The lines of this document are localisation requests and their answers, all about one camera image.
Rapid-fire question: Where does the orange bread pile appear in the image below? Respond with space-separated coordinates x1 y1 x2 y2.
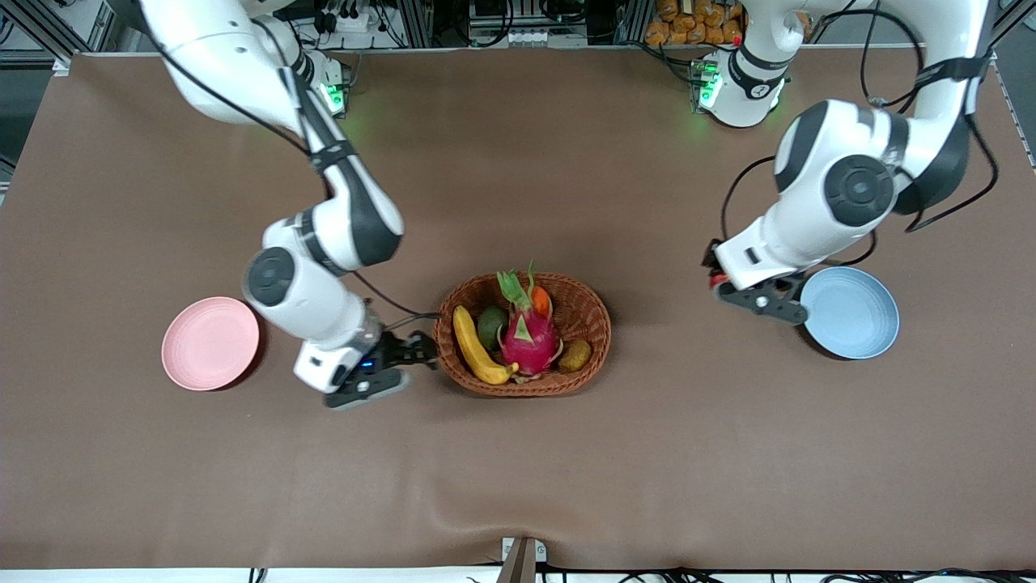
645 0 749 46

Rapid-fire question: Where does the white power strip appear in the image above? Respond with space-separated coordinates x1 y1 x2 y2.
312 0 381 33

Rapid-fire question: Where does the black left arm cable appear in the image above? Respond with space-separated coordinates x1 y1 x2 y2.
719 6 1001 270

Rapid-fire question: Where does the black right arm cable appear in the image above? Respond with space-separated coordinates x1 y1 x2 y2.
142 16 442 334

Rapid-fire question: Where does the brown tablecloth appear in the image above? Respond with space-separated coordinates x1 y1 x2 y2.
0 47 1036 572

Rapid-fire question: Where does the green avocado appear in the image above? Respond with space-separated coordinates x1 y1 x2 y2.
478 305 511 353

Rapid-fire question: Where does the brown kiwi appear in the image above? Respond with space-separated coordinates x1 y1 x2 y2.
558 338 593 374

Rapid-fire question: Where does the blue plate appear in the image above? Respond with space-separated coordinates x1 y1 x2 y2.
799 266 901 360

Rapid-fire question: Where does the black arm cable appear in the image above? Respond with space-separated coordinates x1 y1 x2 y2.
719 6 1001 270
142 16 442 334

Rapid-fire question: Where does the yellow banana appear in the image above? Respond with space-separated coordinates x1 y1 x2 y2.
452 305 520 385

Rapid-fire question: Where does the aluminium frame beam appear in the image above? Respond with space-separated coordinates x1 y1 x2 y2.
0 0 122 75

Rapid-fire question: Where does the pink dragon fruit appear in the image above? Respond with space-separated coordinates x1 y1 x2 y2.
495 261 565 379

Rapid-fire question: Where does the metal table bracket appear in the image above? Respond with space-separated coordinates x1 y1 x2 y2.
500 537 548 583

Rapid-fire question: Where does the pink plate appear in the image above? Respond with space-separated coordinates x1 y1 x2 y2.
161 296 261 393

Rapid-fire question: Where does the brown wicker basket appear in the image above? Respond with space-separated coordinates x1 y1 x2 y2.
432 272 613 398

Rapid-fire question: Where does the white connector strip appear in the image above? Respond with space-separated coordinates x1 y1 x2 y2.
506 28 588 47

